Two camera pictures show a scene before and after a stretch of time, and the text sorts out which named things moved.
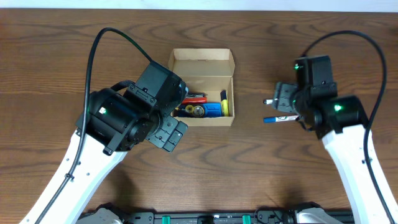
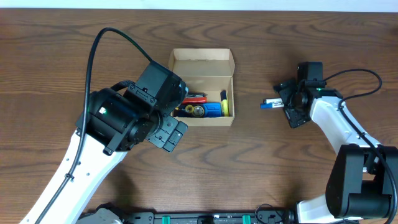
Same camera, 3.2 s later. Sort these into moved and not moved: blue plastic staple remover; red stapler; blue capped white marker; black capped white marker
Moved: blue capped white marker
Not moved: red stapler; blue plastic staple remover; black capped white marker
